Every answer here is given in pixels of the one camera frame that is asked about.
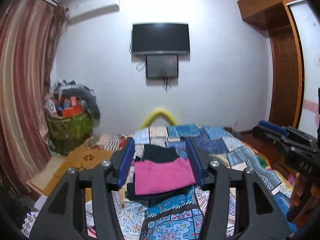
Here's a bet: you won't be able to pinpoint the white air conditioner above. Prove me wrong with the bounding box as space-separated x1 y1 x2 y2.
68 0 120 25

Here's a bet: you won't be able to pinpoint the pink pants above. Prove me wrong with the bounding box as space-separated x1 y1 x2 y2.
135 157 196 196

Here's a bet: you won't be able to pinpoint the yellow curved plush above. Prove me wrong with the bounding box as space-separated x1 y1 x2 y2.
140 108 178 129

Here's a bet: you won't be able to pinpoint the right hand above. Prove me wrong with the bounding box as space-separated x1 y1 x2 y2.
286 173 320 227

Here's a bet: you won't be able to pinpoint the patchwork patterned bed blanket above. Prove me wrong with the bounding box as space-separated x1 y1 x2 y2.
113 125 292 239

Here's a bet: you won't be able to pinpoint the white wardrobe sliding door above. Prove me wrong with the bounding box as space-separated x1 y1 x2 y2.
287 0 319 137

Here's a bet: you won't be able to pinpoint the small black wall monitor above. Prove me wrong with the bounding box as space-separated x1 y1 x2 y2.
146 55 178 79

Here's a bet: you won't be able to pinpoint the grey neck pillow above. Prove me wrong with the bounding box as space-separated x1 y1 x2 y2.
62 87 100 119

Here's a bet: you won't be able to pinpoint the brown wooden door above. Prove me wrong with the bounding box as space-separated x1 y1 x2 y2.
269 25 299 127

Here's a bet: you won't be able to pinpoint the large black wall television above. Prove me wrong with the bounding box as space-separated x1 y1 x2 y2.
131 23 190 55

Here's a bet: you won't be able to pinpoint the wooden overhead cabinet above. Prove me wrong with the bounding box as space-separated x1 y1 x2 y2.
238 0 297 30

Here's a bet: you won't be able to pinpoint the dark navy folded garment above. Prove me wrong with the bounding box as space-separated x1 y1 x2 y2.
126 145 192 205

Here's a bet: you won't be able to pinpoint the green storage basket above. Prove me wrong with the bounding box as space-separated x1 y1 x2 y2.
47 113 93 156

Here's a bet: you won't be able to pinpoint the orange box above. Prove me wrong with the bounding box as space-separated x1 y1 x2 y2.
62 106 82 119

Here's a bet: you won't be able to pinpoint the striped red curtain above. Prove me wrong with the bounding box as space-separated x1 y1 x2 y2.
1 0 68 194

